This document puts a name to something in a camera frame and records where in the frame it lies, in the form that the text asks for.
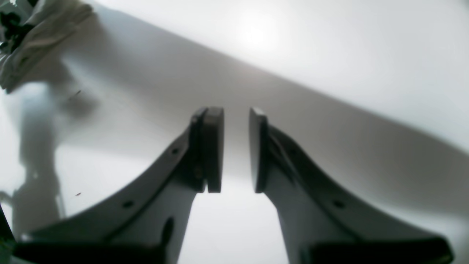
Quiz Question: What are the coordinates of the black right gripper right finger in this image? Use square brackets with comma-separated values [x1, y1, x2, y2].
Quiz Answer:
[249, 107, 454, 264]

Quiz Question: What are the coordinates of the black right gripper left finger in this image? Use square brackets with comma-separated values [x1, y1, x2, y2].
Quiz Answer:
[13, 107, 224, 264]

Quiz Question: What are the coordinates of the white cartoon print T-shirt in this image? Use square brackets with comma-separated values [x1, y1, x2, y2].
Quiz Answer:
[0, 0, 93, 90]

